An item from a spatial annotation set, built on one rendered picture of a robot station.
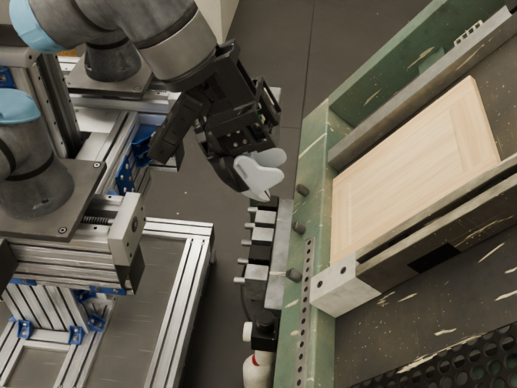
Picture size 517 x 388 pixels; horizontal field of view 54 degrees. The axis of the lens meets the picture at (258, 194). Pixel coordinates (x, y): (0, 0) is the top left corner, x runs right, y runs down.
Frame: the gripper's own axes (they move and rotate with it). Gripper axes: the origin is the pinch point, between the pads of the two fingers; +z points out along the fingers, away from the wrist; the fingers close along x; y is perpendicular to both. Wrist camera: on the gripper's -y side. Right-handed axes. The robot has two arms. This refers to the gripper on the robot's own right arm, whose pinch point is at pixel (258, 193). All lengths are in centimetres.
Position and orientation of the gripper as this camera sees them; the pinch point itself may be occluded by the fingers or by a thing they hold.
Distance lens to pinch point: 66.4
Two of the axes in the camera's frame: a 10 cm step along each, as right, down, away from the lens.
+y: 8.8, -2.5, -4.0
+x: 1.3, -7.0, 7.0
